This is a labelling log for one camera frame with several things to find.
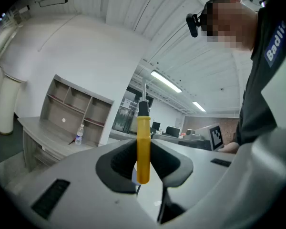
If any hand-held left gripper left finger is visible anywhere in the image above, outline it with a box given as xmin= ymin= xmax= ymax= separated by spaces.
xmin=14 ymin=138 xmax=158 ymax=229

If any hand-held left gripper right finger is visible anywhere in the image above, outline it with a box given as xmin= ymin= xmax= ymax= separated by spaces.
xmin=150 ymin=139 xmax=236 ymax=209

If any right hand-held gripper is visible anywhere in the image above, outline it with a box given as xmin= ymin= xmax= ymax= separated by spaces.
xmin=194 ymin=124 xmax=226 ymax=152

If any yellow handled screwdriver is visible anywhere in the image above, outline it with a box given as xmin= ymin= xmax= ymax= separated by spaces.
xmin=135 ymin=78 xmax=151 ymax=185

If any person's right forearm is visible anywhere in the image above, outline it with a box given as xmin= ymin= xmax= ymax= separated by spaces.
xmin=219 ymin=141 xmax=240 ymax=155

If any long ceiling light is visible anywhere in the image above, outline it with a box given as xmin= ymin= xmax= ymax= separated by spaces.
xmin=150 ymin=70 xmax=183 ymax=94
xmin=192 ymin=101 xmax=207 ymax=113

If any clear plastic water bottle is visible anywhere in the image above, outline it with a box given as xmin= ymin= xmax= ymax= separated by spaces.
xmin=74 ymin=124 xmax=85 ymax=146

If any grey wooden desk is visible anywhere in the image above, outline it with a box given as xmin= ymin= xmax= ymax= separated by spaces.
xmin=17 ymin=116 xmax=97 ymax=174

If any person's dark shirt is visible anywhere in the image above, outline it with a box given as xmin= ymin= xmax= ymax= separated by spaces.
xmin=235 ymin=5 xmax=286 ymax=148

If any grey wooden shelf hutch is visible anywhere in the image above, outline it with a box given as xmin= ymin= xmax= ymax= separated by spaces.
xmin=40 ymin=74 xmax=115 ymax=147

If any dark glass partition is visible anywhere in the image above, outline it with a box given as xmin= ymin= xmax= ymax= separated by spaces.
xmin=111 ymin=85 xmax=143 ymax=135

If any white upright roll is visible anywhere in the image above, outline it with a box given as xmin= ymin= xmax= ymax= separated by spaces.
xmin=0 ymin=66 xmax=22 ymax=135

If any person's head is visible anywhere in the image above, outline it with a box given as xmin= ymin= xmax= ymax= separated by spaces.
xmin=204 ymin=0 xmax=258 ymax=52

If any black framed ceiling panel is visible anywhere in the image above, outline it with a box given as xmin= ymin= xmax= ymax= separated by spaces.
xmin=35 ymin=0 xmax=69 ymax=8

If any black head camera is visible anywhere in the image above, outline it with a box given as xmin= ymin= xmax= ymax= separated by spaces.
xmin=185 ymin=12 xmax=203 ymax=38

